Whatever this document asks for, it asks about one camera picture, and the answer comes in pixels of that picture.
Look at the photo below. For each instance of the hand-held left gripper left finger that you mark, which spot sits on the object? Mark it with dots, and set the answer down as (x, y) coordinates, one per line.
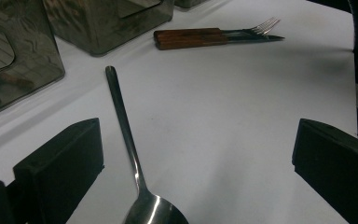
(62, 168)

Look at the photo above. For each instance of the metal spoon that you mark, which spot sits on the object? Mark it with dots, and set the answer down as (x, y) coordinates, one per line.
(126, 130)

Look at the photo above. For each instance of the smoky clear plastic bin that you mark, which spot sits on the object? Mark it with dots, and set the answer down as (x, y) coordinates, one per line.
(34, 56)
(99, 28)

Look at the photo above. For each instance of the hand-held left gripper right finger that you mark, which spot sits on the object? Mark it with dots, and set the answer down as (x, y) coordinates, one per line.
(338, 171)

